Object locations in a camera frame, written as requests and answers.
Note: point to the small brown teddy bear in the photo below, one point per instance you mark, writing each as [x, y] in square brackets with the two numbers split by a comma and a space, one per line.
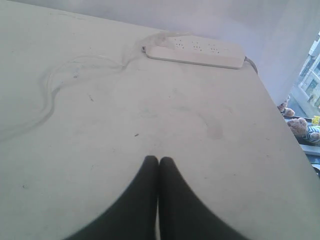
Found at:
[286, 111]

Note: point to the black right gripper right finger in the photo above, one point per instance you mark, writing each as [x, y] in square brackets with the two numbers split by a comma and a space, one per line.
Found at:
[182, 215]

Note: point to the white power strip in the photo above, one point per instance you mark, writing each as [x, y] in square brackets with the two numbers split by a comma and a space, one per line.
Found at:
[197, 50]

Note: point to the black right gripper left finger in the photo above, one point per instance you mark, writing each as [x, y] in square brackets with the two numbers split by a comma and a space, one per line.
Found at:
[133, 215]

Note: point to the brown teddy bear striped shirt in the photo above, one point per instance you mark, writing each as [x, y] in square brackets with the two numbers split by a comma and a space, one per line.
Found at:
[301, 129]

